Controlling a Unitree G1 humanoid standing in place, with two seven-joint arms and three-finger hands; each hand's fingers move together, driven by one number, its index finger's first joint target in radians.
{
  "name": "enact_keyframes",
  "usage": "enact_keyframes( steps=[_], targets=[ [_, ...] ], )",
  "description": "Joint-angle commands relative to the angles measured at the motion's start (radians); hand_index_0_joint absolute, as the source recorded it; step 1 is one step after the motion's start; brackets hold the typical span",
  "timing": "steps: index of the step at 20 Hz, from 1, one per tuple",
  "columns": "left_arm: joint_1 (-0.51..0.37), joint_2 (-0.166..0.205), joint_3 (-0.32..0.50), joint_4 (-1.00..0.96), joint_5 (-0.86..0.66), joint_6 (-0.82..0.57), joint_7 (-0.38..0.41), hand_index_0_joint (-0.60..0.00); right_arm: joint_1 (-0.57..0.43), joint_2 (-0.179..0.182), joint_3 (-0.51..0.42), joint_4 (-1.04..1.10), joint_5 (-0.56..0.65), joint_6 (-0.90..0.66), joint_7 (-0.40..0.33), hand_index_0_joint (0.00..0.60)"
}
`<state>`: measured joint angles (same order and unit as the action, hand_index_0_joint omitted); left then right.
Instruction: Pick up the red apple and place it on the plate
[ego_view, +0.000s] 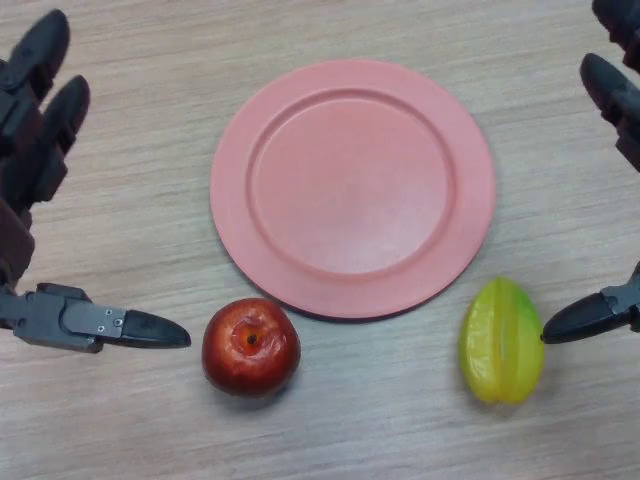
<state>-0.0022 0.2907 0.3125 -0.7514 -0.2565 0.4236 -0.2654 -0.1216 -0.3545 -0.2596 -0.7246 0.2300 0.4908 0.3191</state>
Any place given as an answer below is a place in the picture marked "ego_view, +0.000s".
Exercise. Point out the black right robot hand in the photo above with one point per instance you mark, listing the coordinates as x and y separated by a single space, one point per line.
615 100

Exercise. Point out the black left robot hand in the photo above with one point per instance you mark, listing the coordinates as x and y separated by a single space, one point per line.
30 165

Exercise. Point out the red apple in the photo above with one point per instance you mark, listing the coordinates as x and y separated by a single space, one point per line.
250 360

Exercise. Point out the pink round plate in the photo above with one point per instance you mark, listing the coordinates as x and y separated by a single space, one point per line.
350 190

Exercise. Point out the yellow green starfruit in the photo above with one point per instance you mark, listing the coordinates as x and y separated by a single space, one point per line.
502 345

